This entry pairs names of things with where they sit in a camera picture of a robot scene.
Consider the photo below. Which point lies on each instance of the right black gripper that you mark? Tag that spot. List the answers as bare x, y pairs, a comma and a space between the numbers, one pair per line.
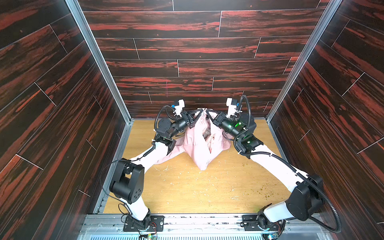
217, 118

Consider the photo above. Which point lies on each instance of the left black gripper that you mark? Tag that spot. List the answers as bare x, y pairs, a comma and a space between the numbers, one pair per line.
190, 119

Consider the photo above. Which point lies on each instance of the pink zip jacket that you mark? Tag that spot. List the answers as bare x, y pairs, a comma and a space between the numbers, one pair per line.
203, 143

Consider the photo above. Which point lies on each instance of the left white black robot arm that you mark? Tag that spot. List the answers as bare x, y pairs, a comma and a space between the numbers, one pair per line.
127, 182

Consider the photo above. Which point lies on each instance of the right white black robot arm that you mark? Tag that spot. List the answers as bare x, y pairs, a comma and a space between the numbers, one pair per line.
307, 191

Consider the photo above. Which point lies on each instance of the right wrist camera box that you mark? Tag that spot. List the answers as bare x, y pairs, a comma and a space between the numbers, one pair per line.
232, 105

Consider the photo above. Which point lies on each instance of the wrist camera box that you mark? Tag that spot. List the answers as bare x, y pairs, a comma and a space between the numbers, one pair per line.
178, 107
232, 105

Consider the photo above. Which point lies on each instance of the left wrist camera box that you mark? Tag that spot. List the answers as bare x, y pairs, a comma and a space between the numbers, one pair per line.
178, 107

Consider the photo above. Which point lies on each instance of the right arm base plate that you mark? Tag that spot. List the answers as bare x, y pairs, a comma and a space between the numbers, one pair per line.
260, 223

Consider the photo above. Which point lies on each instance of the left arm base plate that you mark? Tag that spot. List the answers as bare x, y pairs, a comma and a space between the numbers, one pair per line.
153, 223

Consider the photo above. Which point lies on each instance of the aluminium front rail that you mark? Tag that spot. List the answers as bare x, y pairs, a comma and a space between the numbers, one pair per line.
198, 227

